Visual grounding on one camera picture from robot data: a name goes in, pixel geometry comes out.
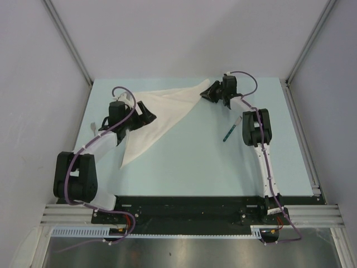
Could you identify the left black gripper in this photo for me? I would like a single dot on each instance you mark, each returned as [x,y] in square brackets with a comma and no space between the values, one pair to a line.
[146,118]

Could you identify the white cloth napkin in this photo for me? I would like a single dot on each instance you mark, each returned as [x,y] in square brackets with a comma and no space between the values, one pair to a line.
[169,106]

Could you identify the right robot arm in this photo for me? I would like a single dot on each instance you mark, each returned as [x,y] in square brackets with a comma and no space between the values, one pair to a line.
[256,132]

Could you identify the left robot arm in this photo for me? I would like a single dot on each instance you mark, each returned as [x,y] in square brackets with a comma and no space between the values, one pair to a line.
[75,178]

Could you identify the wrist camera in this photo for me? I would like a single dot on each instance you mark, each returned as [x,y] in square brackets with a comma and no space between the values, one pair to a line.
[127,99]
[227,73]

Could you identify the silver fork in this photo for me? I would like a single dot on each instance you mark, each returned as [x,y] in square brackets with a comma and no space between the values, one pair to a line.
[93,128]

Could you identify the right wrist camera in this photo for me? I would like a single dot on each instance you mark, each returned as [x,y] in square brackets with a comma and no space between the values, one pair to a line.
[227,73]

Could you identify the knife with green handle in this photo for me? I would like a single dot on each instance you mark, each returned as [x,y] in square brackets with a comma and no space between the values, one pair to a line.
[235,124]

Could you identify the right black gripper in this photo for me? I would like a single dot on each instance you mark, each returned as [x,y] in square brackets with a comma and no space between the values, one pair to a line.
[209,94]

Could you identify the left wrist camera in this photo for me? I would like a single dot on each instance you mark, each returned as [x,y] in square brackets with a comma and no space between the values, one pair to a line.
[127,99]

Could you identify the aluminium frame rail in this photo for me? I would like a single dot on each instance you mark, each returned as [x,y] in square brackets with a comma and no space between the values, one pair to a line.
[66,215]

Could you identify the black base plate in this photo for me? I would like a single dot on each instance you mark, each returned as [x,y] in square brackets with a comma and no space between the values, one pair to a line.
[210,216]

